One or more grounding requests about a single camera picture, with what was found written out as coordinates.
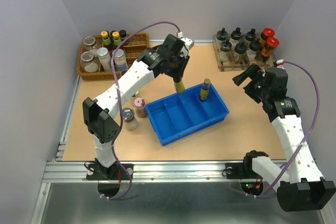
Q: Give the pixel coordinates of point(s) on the red lid jar front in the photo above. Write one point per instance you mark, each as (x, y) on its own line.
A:
(270, 45)

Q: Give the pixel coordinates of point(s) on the red lid jar back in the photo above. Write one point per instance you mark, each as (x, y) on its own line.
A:
(265, 34)

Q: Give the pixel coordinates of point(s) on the clear glass jar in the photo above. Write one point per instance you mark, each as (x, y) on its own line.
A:
(89, 63)
(91, 44)

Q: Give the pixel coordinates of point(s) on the tall jar blue label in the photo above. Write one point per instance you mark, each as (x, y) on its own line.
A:
(120, 60)

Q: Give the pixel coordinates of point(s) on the amber oil bottle black cap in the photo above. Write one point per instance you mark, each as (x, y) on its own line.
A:
(123, 72)

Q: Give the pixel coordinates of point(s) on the tall jar white contents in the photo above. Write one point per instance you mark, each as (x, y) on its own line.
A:
(104, 58)

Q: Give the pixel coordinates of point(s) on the clear glass jar back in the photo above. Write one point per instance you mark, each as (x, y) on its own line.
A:
(91, 44)

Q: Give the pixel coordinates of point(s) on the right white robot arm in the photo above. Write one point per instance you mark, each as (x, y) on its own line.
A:
(299, 185)

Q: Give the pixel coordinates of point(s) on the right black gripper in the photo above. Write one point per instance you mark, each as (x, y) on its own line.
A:
(251, 71)

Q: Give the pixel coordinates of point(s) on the black top cruet front middle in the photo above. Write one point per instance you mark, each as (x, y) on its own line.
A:
(239, 51)

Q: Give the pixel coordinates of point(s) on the black cruet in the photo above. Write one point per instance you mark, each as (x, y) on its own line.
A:
(254, 47)
(250, 36)
(221, 35)
(225, 49)
(235, 36)
(239, 51)

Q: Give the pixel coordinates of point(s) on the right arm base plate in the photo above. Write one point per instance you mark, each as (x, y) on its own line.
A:
(238, 171)

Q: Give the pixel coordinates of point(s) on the aluminium frame rail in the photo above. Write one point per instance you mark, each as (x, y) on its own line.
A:
(144, 172)

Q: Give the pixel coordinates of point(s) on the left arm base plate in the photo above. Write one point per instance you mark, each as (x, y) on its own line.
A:
(96, 172)

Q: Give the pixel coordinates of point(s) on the black top cruet back left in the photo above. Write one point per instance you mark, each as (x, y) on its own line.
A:
(221, 35)

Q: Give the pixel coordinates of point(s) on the yellow label bottle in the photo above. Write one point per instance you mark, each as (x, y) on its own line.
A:
(179, 85)
(205, 89)

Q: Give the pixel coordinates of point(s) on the black top cruet front right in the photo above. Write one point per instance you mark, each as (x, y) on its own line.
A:
(254, 47)

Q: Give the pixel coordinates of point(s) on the blue divided plastic bin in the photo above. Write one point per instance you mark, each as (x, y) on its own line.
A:
(181, 114)

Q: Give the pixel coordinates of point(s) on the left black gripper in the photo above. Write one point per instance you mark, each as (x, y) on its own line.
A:
(179, 74)

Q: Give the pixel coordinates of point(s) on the red lid jar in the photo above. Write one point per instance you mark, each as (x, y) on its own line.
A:
(265, 34)
(270, 45)

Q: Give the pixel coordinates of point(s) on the black top cruet back middle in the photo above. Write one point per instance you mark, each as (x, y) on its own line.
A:
(235, 36)

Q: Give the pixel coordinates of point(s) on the pink lid spice jar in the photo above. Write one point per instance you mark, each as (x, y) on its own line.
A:
(140, 108)

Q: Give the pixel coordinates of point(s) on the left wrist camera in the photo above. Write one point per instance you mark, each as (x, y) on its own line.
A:
(188, 43)

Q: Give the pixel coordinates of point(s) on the black top cruet back right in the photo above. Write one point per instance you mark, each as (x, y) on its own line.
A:
(250, 36)

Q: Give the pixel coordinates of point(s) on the dark sauce bottle black cap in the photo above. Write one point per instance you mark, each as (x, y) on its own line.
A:
(123, 36)

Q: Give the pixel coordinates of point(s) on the clear acrylic cruet rack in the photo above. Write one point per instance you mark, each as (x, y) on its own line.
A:
(226, 61)

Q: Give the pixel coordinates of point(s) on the black top cruet front left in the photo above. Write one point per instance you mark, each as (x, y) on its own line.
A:
(225, 49)

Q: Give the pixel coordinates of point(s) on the wicker divided basket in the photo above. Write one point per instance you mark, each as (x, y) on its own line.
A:
(136, 45)

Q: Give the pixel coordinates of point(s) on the clear glass jar front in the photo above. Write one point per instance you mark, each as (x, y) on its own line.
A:
(89, 63)

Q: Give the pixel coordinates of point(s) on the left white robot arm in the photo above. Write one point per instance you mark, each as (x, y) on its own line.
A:
(99, 113)

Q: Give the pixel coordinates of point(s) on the silver lid grinder jar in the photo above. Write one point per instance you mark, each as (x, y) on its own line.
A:
(130, 122)

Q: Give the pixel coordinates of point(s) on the green label sauce bottle right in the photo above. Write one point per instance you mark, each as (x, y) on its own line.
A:
(116, 39)

